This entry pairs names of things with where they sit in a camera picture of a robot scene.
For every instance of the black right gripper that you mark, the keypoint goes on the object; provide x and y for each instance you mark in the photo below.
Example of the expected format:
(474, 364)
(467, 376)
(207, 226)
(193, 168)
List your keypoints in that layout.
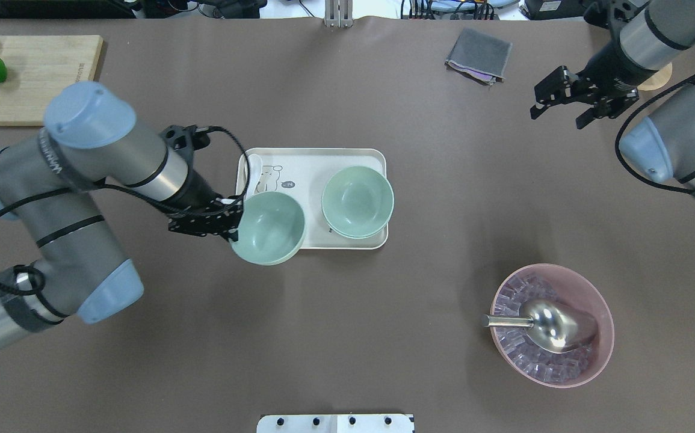
(613, 70)

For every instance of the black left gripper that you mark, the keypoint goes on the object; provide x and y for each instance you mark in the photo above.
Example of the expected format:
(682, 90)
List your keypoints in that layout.
(199, 193)

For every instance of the green bowl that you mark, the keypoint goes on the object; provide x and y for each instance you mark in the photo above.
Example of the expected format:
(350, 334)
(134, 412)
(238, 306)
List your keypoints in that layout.
(353, 236)
(271, 230)

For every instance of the green bowl end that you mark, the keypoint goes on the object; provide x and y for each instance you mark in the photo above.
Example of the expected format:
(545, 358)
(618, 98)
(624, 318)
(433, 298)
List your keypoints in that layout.
(358, 199)

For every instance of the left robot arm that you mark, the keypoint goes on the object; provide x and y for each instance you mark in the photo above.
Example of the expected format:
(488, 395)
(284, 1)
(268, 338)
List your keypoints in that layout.
(93, 140)

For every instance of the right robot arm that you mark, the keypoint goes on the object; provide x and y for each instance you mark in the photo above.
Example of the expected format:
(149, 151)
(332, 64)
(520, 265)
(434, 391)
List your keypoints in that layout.
(656, 144)

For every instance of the white ceramic spoon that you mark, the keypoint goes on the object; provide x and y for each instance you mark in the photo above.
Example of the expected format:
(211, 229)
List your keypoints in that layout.
(254, 175)

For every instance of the cream rabbit tray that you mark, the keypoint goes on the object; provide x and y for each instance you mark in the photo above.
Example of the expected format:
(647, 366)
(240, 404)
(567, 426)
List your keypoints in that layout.
(303, 174)

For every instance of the grey folded cloth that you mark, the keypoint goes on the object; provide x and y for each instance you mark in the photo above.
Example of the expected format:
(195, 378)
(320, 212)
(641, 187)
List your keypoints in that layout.
(480, 56)

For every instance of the wooden banana stand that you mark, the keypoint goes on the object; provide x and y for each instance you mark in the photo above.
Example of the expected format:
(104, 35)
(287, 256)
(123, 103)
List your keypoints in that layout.
(658, 80)

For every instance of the green bowl on tray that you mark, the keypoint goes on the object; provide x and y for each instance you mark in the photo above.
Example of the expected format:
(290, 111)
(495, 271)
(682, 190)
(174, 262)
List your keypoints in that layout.
(353, 236)

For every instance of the metal ice scoop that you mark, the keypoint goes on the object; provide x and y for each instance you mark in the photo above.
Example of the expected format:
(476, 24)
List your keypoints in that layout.
(552, 326)

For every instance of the pink bowl with ice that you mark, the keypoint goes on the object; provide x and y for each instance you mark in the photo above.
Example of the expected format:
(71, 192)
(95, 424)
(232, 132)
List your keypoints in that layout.
(552, 281)

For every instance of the wooden cutting board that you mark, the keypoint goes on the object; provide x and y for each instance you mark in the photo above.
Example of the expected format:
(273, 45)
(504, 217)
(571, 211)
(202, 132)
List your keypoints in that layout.
(39, 68)

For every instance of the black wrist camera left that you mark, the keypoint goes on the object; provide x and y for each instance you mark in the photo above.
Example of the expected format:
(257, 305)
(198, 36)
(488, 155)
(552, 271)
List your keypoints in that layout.
(185, 140)

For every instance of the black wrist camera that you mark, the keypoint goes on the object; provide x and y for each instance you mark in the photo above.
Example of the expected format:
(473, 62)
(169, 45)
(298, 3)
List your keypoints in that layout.
(185, 140)
(611, 14)

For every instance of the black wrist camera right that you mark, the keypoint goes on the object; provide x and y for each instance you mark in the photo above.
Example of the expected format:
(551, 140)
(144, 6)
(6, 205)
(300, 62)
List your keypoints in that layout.
(611, 14)

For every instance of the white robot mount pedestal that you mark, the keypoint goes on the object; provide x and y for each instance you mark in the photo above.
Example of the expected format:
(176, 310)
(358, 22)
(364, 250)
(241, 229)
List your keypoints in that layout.
(380, 422)

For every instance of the aluminium frame post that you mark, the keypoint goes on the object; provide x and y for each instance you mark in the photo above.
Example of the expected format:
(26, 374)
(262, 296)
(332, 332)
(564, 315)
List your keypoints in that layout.
(338, 13)

